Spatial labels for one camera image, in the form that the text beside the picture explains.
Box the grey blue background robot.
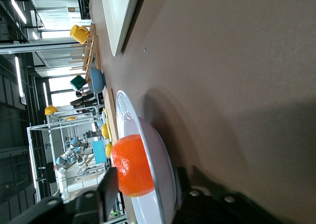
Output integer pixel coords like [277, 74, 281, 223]
[55, 138, 87, 176]

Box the blue bowl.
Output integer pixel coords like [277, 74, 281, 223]
[89, 67, 106, 95]

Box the cream bear print tray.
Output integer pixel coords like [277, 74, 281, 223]
[99, 0, 143, 57]

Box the dark green cup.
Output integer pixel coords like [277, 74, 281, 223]
[69, 75, 87, 91]

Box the wooden cup rack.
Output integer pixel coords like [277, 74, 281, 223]
[69, 23, 103, 83]

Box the yellow hard hat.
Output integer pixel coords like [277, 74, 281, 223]
[44, 104, 59, 116]

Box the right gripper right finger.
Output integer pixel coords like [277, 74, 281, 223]
[172, 167, 213, 224]

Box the person in dark clothes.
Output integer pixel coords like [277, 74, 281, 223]
[70, 90, 100, 110]

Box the teal box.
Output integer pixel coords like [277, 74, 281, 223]
[92, 139, 107, 165]

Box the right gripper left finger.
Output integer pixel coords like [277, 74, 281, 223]
[74, 167, 119, 224]

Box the yellow lemon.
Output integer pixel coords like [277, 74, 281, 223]
[105, 142, 114, 158]
[101, 123, 110, 139]

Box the lavender round plate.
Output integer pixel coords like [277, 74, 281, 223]
[115, 90, 179, 224]

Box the wooden cutting board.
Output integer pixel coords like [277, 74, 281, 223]
[103, 87, 119, 145]

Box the ceiling light tube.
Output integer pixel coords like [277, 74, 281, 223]
[14, 56, 24, 98]
[10, 0, 27, 25]

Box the white metal frame cell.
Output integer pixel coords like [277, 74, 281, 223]
[26, 117, 109, 203]

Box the orange fruit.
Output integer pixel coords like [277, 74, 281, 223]
[110, 134, 162, 197]

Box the yellow cup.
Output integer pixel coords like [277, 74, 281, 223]
[70, 24, 90, 45]

